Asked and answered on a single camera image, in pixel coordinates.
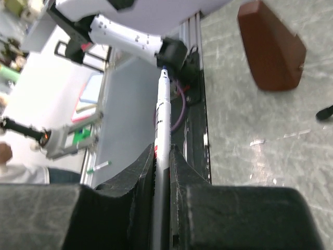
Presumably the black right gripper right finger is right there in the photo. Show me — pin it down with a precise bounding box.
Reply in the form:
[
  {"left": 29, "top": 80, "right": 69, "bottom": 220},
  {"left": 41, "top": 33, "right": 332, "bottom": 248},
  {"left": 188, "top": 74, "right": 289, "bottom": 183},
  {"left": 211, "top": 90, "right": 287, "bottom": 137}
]
[{"left": 170, "top": 145, "right": 324, "bottom": 249}]

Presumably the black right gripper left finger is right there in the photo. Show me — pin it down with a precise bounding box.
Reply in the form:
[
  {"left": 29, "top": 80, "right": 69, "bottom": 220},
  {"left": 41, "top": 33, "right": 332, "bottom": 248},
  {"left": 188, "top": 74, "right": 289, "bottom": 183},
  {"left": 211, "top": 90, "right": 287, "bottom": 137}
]
[{"left": 1, "top": 144, "right": 155, "bottom": 249}]

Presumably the white whiteboard marker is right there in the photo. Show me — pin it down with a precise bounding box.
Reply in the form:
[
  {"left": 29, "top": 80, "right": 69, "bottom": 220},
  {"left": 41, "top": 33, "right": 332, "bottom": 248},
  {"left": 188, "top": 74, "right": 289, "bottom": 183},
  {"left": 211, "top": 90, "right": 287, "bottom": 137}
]
[{"left": 150, "top": 66, "right": 171, "bottom": 249}]

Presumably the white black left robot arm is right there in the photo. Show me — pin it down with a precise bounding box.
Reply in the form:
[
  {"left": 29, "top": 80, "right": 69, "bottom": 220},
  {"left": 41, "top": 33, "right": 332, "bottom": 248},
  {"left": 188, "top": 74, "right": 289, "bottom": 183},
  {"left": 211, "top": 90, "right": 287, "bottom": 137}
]
[{"left": 47, "top": 1, "right": 188, "bottom": 73}]

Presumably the brown wooden eraser block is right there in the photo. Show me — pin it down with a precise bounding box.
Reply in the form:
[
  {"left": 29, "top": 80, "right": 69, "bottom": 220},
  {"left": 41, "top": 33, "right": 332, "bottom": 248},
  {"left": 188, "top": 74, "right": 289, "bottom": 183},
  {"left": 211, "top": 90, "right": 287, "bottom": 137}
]
[{"left": 237, "top": 1, "right": 306, "bottom": 92}]

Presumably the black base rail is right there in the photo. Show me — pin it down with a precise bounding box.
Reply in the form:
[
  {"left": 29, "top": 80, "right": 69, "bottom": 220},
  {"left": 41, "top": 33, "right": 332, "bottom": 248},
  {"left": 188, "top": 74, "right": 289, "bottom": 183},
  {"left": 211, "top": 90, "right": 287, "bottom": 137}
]
[{"left": 171, "top": 46, "right": 211, "bottom": 182}]

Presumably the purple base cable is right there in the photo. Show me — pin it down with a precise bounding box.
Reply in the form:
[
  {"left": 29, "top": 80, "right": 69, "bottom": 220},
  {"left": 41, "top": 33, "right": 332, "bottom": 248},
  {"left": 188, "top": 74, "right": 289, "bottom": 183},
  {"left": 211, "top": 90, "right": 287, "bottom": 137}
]
[{"left": 170, "top": 80, "right": 187, "bottom": 132}]

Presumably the aluminium frame rail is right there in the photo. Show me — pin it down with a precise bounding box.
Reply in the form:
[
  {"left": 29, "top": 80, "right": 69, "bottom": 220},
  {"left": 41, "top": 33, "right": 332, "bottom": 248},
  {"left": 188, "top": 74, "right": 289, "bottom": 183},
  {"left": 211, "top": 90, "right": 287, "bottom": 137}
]
[{"left": 178, "top": 11, "right": 201, "bottom": 48}]

